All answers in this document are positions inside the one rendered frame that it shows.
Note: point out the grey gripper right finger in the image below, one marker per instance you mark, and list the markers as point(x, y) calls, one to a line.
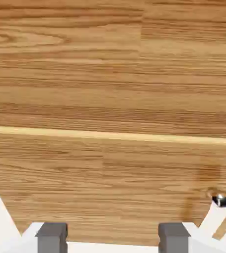
point(173, 237)

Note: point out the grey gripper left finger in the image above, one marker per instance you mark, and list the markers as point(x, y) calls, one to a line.
point(51, 237)

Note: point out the light wood cabinet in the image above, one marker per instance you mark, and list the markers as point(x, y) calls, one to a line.
point(113, 83)

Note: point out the light wood cabinet door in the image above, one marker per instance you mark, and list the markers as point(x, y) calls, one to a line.
point(109, 65)
point(109, 187)

